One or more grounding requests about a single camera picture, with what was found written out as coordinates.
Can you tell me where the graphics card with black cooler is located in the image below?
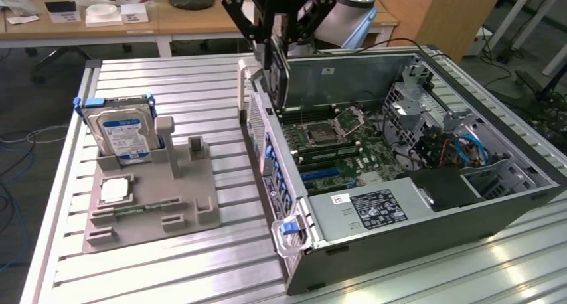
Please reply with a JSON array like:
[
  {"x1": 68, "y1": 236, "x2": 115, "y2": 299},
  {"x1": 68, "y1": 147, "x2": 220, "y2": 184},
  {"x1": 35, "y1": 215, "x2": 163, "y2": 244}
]
[{"x1": 264, "y1": 13, "x2": 292, "y2": 110}]

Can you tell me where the wooden desk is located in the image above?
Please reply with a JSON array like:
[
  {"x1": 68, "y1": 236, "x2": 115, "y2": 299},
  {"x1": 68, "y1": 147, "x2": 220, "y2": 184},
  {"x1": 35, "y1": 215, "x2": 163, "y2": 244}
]
[{"x1": 0, "y1": 0, "x2": 399, "y2": 58}]

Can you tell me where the plain white box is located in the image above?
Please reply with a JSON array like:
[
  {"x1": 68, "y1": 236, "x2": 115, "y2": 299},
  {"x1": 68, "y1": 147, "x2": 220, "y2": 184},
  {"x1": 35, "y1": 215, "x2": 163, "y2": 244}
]
[{"x1": 120, "y1": 3, "x2": 152, "y2": 25}]

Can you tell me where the black RAM slot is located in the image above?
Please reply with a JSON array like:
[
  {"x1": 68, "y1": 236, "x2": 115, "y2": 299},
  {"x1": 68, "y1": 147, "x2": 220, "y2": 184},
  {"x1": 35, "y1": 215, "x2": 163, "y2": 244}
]
[
  {"x1": 281, "y1": 113, "x2": 333, "y2": 123},
  {"x1": 283, "y1": 106, "x2": 333, "y2": 116}
]

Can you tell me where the metal socket cover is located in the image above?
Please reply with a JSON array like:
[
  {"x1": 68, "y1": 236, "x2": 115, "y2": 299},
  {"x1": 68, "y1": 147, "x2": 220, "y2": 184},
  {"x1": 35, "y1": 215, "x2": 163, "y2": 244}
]
[{"x1": 332, "y1": 105, "x2": 368, "y2": 136}]

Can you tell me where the wooden cabinet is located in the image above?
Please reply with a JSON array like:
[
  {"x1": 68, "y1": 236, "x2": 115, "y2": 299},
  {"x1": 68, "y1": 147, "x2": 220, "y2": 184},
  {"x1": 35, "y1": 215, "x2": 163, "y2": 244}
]
[{"x1": 415, "y1": 0, "x2": 509, "y2": 63}]

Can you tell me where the metal disk bay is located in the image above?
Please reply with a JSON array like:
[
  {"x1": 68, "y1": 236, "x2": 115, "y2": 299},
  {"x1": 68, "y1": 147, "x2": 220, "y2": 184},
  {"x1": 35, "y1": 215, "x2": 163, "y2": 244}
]
[{"x1": 381, "y1": 81, "x2": 433, "y2": 146}]

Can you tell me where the CPU socket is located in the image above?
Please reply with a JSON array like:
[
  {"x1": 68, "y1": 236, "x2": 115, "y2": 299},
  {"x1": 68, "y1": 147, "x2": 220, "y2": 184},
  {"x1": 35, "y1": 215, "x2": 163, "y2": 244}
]
[{"x1": 304, "y1": 120, "x2": 340, "y2": 149}]

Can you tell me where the white box with black top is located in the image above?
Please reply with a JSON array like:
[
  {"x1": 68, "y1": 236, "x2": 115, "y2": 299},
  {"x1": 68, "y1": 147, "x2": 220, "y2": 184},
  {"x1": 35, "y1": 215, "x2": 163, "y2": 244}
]
[{"x1": 44, "y1": 1, "x2": 83, "y2": 24}]

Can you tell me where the RAM stick with black chips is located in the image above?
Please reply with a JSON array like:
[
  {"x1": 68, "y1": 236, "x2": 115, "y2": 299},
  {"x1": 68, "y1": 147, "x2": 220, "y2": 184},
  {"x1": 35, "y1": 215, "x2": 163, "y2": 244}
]
[{"x1": 292, "y1": 145, "x2": 360, "y2": 163}]

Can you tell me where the black office chair base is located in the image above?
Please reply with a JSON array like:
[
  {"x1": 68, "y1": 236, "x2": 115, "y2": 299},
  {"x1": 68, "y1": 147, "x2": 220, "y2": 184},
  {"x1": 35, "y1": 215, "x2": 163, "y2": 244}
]
[{"x1": 24, "y1": 46, "x2": 93, "y2": 84}]

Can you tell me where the green motherboard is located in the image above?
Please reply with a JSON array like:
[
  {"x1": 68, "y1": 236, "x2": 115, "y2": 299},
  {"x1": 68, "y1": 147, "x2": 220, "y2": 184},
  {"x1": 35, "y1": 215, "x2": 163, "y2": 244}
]
[{"x1": 277, "y1": 100, "x2": 401, "y2": 197}]

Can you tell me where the hard disk with blue carrier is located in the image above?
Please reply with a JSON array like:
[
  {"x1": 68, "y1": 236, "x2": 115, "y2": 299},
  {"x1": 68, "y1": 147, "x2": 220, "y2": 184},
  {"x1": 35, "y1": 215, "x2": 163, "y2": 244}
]
[{"x1": 72, "y1": 93, "x2": 159, "y2": 161}]

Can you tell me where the blue expansion slot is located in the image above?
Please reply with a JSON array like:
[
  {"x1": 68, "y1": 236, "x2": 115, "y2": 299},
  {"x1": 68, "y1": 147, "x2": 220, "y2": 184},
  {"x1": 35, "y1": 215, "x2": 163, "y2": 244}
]
[{"x1": 300, "y1": 167, "x2": 341, "y2": 183}]

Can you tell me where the white paper card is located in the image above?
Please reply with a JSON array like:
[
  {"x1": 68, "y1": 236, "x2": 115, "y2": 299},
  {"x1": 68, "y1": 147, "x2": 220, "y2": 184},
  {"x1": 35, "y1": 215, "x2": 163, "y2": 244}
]
[{"x1": 5, "y1": 15, "x2": 41, "y2": 25}]

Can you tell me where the clear plastic bag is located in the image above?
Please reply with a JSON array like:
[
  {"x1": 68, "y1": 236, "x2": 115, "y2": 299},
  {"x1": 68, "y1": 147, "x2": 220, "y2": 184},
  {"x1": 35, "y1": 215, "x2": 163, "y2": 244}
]
[{"x1": 0, "y1": 0, "x2": 44, "y2": 16}]

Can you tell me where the grey plastic parts rack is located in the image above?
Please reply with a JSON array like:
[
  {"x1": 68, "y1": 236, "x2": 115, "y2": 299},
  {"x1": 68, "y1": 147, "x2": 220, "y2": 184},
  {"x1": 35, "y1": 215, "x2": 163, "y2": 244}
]
[{"x1": 81, "y1": 116, "x2": 223, "y2": 254}]

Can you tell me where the silver CPU chip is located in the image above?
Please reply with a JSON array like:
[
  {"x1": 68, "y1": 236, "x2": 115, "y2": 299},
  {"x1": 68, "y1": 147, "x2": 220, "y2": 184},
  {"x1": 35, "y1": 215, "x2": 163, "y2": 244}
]
[{"x1": 99, "y1": 179, "x2": 132, "y2": 202}]

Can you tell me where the grey power supply unit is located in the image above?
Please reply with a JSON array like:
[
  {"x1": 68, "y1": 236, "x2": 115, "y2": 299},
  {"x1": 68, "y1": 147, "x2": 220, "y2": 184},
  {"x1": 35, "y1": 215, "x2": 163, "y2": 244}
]
[{"x1": 304, "y1": 177, "x2": 437, "y2": 250}]

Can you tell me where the green RAM stick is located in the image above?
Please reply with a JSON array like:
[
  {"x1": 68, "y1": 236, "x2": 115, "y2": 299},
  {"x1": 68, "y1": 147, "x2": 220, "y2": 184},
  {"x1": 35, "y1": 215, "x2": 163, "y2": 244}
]
[{"x1": 112, "y1": 202, "x2": 165, "y2": 218}]

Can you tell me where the blue case latch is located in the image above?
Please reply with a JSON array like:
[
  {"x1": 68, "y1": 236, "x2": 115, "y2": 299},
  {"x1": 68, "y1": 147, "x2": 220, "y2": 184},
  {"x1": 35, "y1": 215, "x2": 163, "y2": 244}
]
[{"x1": 281, "y1": 220, "x2": 307, "y2": 236}]

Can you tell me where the open black PC case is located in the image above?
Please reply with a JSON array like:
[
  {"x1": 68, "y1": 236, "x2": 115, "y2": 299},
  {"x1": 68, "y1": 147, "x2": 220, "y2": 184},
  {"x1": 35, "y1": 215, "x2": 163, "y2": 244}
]
[{"x1": 237, "y1": 44, "x2": 567, "y2": 297}]

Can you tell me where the black cable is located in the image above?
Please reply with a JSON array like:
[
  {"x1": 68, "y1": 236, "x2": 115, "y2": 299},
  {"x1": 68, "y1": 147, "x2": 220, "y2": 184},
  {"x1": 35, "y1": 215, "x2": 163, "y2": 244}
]
[{"x1": 363, "y1": 37, "x2": 448, "y2": 61}]

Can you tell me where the white box with white ring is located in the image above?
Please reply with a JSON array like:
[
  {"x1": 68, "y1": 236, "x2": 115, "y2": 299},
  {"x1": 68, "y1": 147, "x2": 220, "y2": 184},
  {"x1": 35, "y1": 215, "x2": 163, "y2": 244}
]
[{"x1": 83, "y1": 3, "x2": 125, "y2": 28}]

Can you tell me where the red wire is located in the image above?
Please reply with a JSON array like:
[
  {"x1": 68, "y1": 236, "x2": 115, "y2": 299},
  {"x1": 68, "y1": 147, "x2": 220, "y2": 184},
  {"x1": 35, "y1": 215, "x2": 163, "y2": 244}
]
[{"x1": 437, "y1": 137, "x2": 457, "y2": 168}]

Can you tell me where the white table frame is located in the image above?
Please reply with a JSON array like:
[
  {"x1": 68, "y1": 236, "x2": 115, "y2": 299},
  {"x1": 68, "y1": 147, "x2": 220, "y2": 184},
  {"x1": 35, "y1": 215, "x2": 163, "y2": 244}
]
[{"x1": 484, "y1": 0, "x2": 567, "y2": 76}]

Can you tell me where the blue wire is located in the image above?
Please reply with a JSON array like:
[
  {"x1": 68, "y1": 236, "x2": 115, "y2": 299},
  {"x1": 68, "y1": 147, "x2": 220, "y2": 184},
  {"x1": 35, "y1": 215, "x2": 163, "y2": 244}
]
[{"x1": 455, "y1": 133, "x2": 491, "y2": 167}]

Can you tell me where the white floor cable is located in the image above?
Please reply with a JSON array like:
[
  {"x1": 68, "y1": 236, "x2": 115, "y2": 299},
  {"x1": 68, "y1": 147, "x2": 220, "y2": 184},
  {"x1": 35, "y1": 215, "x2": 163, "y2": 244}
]
[{"x1": 0, "y1": 124, "x2": 69, "y2": 145}]

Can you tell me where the blue floor cable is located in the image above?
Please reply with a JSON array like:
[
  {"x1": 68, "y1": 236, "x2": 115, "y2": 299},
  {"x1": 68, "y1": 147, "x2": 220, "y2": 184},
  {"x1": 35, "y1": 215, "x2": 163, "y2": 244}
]
[{"x1": 0, "y1": 144, "x2": 36, "y2": 275}]

